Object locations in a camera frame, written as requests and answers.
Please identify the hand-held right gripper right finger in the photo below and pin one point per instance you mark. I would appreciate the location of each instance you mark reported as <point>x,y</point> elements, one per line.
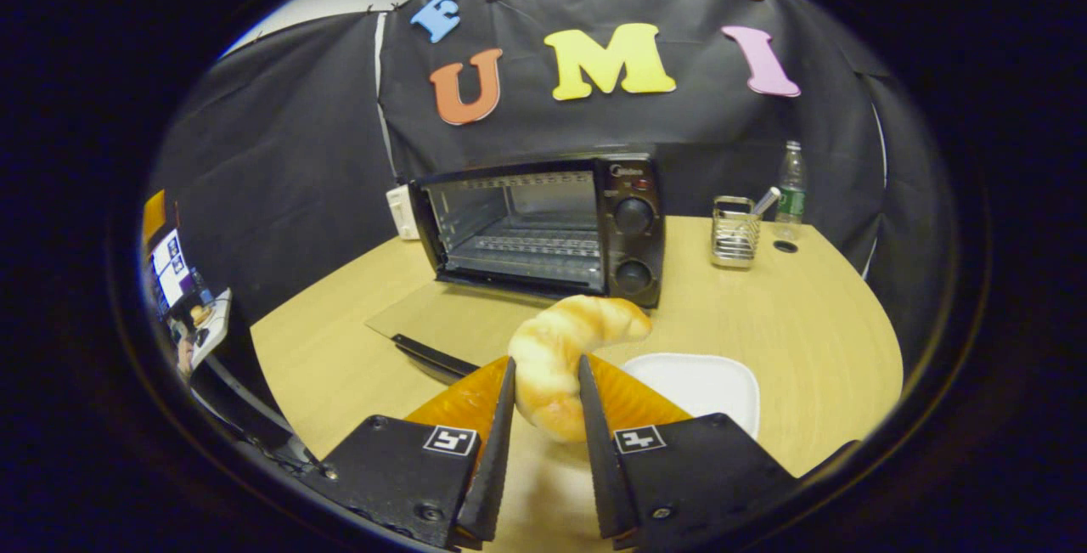
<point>605,485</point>

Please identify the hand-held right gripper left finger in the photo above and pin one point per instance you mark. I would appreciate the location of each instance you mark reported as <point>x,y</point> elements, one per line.
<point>497,468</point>

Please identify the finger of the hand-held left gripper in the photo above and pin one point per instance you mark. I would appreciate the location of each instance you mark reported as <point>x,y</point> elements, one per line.
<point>154,217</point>

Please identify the golden croissant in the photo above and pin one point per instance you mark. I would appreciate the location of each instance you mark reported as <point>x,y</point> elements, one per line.
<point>552,358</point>

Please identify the black electric oven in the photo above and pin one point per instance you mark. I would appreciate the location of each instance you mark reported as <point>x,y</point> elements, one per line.
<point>633,188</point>

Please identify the metal oven rack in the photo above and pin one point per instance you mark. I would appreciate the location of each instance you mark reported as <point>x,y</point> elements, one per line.
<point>526,245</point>

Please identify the computer monitor screen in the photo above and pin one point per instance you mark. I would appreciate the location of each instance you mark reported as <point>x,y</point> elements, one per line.
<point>170,273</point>

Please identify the white board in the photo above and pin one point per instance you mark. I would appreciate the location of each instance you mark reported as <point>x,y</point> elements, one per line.
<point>212,328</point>

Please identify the white square plate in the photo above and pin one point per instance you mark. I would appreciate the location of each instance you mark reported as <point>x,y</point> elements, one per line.
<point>705,383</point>

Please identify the black backdrop cloth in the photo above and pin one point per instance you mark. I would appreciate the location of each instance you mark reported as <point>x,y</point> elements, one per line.
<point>297,154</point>

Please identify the white toaster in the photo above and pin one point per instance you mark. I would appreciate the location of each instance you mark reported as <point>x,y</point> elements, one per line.
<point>401,213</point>

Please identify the black round table grommet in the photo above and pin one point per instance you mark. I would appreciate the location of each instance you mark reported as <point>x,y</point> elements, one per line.
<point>785,245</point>

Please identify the clear bottle with green label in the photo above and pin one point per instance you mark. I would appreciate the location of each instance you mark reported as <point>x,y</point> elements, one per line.
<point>791,196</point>

